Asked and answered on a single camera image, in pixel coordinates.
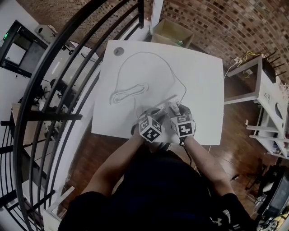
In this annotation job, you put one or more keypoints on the person's dark navy shirt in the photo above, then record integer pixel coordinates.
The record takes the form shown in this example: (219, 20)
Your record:
(158, 198)

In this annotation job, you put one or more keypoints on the wooden desk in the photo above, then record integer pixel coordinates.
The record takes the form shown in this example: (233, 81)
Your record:
(29, 126)

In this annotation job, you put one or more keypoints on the standing monitor screen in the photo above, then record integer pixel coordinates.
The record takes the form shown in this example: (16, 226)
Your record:
(280, 196)

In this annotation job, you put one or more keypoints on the person's shoe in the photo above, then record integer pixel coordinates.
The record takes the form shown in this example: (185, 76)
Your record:
(161, 145)

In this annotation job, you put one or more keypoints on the small white side table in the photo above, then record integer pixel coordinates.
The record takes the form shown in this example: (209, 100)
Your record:
(268, 94)

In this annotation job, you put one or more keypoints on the black door frame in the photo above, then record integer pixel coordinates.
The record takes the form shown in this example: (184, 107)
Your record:
(15, 45)

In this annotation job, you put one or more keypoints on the pale pink flower bunch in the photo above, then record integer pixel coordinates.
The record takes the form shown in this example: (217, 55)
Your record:
(285, 88)

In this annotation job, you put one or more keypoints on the black metal railing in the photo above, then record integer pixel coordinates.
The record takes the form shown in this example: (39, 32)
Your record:
(23, 106)

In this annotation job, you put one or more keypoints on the white square table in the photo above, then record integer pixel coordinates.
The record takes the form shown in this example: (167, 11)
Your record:
(192, 90)

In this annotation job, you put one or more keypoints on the white metal shelf rack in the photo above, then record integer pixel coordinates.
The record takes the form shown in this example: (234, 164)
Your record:
(268, 135)

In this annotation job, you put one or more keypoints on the white power strip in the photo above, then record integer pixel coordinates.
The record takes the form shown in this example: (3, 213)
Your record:
(164, 102)

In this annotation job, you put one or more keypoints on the person's left forearm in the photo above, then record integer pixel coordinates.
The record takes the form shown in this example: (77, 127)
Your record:
(113, 167)

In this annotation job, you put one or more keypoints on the open cardboard box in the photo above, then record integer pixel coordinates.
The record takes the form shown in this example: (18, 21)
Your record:
(171, 31)

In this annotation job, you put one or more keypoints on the grey round table grommet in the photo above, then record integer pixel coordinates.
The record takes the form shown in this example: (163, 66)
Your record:
(118, 51)

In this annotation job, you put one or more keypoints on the white vertical pipe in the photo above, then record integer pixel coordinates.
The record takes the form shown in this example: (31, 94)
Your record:
(157, 11)

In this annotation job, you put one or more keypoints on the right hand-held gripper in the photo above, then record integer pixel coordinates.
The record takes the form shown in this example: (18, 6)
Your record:
(184, 127)

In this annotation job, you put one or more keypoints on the black router with antennas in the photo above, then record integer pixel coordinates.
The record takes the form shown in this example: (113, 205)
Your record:
(269, 70)

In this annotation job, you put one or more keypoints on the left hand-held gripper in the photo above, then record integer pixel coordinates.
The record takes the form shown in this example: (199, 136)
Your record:
(150, 129)

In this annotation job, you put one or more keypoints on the white wall socket block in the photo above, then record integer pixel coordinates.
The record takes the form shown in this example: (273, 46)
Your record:
(238, 59)

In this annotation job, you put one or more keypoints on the person's right forearm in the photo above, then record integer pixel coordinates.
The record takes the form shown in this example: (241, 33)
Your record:
(203, 162)

